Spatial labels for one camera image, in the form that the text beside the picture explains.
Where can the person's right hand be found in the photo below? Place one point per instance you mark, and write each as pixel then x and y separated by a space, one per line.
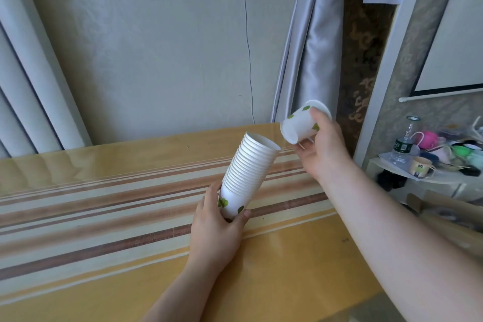
pixel 328 152

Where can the clear plastic water bottle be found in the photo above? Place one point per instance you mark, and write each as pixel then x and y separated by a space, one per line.
pixel 403 146

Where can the person's left hand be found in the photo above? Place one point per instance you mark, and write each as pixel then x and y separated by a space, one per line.
pixel 211 231

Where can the white pleated curtain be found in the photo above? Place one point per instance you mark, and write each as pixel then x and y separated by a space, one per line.
pixel 34 69

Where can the person's left thumb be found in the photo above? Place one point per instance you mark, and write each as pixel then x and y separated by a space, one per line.
pixel 241 218

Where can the white projector screen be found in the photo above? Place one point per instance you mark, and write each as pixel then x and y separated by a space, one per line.
pixel 456 31

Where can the person's right thumb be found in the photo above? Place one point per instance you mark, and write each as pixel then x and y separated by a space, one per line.
pixel 320 121

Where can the white side shelf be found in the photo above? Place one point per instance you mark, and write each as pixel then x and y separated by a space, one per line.
pixel 445 180

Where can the single green-leaf paper cup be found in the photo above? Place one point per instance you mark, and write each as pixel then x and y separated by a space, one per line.
pixel 300 121

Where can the green cup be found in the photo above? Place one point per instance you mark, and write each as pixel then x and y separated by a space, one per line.
pixel 461 151

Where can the stack of white paper cups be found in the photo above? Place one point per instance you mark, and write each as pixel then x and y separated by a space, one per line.
pixel 249 167

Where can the yellow striped tablecloth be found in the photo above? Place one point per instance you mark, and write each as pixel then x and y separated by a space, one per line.
pixel 113 220

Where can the person's right forearm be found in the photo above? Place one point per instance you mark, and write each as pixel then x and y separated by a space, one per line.
pixel 400 242

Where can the brown cardboard box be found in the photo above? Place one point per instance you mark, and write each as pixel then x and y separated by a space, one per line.
pixel 449 212

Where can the cream mug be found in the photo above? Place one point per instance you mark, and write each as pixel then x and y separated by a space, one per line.
pixel 419 167

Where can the grey satin curtain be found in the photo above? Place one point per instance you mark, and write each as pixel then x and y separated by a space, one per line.
pixel 313 31

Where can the person's left forearm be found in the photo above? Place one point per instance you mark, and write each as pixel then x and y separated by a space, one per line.
pixel 181 295

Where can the pink cup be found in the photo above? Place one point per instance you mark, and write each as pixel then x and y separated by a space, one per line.
pixel 428 140

